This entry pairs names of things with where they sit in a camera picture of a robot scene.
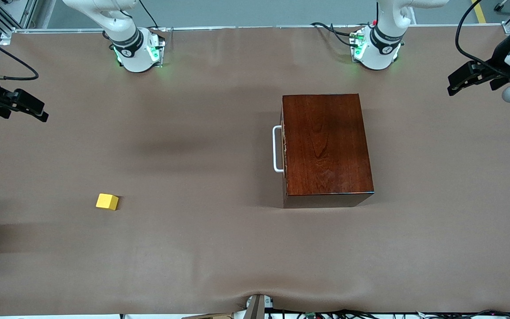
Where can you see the dark wooden cabinet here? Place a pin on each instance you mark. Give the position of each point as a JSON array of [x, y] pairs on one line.
[[326, 146]]

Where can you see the yellow floor tape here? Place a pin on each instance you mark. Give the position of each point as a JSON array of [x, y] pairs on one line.
[[479, 12]]

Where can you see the brown cardboard piece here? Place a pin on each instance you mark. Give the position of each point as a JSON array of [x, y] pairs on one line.
[[210, 316]]

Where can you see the aluminium frame structure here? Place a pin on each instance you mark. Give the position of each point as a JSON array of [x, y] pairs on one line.
[[28, 11]]

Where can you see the clear table edge rail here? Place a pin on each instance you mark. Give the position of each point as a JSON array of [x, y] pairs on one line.
[[193, 28]]

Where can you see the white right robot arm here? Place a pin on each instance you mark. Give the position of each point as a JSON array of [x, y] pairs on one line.
[[135, 53]]

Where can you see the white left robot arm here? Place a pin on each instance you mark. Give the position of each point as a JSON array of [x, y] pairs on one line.
[[381, 55]]

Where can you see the yellow block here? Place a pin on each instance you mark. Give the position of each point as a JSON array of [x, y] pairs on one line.
[[106, 201]]

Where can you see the black caster wheel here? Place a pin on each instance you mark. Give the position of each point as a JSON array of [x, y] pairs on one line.
[[500, 6]]

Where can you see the metal table bracket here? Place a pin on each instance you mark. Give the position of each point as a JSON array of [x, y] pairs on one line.
[[257, 308]]

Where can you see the brown table cover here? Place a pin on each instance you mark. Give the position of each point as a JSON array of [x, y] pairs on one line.
[[148, 257]]

